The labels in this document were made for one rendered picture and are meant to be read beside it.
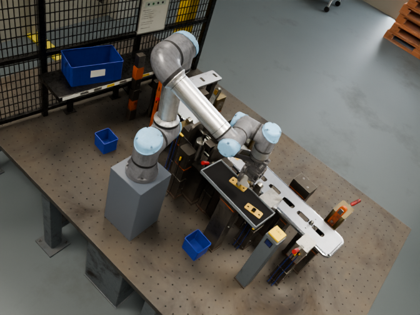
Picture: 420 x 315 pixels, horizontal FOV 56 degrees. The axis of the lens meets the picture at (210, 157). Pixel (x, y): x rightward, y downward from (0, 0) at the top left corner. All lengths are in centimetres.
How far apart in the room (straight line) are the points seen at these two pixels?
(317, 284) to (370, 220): 70
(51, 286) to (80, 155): 85
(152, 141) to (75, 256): 137
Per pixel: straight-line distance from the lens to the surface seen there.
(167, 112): 168
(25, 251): 286
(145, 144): 165
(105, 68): 233
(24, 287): 275
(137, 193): 176
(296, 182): 220
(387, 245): 275
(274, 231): 176
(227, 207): 185
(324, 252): 203
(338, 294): 236
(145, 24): 262
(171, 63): 141
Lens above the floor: 250
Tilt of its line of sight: 45 degrees down
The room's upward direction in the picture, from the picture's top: 22 degrees clockwise
